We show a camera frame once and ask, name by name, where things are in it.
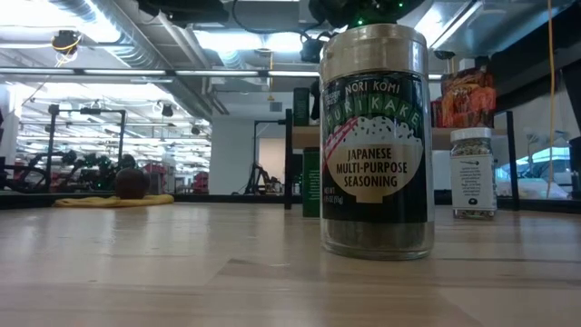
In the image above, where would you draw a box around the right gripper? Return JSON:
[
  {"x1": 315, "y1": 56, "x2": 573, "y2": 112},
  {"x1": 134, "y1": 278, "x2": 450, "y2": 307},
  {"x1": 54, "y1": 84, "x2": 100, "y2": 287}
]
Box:
[{"x1": 308, "y1": 0, "x2": 426, "y2": 122}]

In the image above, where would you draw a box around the background robot station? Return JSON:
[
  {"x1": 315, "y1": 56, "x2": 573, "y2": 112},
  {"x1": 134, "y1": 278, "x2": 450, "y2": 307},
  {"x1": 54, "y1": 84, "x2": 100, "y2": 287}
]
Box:
[{"x1": 0, "y1": 152, "x2": 117, "y2": 194}]

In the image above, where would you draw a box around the long LED light bar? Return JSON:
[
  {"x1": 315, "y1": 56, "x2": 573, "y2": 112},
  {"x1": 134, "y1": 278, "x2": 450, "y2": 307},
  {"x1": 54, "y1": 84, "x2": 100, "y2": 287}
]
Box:
[{"x1": 0, "y1": 67, "x2": 321, "y2": 78}]

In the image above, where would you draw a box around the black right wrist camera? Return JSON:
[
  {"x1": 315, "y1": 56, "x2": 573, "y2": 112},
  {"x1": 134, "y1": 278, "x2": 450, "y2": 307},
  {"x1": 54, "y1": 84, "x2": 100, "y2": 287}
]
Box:
[{"x1": 299, "y1": 34, "x2": 324, "y2": 64}]

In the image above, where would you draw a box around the dark red apple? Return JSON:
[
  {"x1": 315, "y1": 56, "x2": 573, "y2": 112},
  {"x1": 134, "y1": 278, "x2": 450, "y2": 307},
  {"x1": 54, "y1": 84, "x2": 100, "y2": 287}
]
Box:
[{"x1": 113, "y1": 167, "x2": 151, "y2": 200}]

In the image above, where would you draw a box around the black aluminium table frame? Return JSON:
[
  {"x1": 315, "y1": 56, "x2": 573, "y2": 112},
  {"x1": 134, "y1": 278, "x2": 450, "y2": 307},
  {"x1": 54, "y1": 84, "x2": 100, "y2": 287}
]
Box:
[{"x1": 0, "y1": 43, "x2": 581, "y2": 213}]

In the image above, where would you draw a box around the white-lidded glass spice jar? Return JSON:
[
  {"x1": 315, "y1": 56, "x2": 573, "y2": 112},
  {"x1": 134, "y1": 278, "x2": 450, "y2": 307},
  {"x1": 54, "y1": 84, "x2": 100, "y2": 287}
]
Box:
[{"x1": 449, "y1": 127, "x2": 498, "y2": 222}]

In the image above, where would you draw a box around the black ceiling device yellow cable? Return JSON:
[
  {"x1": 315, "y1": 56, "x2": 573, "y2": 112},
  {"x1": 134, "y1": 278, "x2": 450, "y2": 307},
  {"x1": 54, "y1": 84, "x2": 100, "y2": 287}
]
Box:
[{"x1": 51, "y1": 29, "x2": 84, "y2": 64}]

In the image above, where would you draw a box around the dark green spice tin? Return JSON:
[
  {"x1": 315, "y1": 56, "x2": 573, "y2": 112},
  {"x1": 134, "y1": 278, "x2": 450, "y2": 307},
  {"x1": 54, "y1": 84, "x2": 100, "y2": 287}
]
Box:
[
  {"x1": 293, "y1": 87, "x2": 311, "y2": 127},
  {"x1": 302, "y1": 147, "x2": 322, "y2": 218}
]

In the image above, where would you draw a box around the dark orange printed spice packet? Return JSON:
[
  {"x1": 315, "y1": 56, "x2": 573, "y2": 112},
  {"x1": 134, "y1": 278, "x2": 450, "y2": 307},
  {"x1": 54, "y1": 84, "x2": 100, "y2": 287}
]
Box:
[{"x1": 440, "y1": 67, "x2": 482, "y2": 129}]

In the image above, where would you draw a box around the black background rig frame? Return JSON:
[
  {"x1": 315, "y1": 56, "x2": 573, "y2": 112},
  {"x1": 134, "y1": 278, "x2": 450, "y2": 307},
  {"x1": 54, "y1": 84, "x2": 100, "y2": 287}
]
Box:
[
  {"x1": 251, "y1": 118, "x2": 288, "y2": 197},
  {"x1": 44, "y1": 104, "x2": 127, "y2": 192}
]

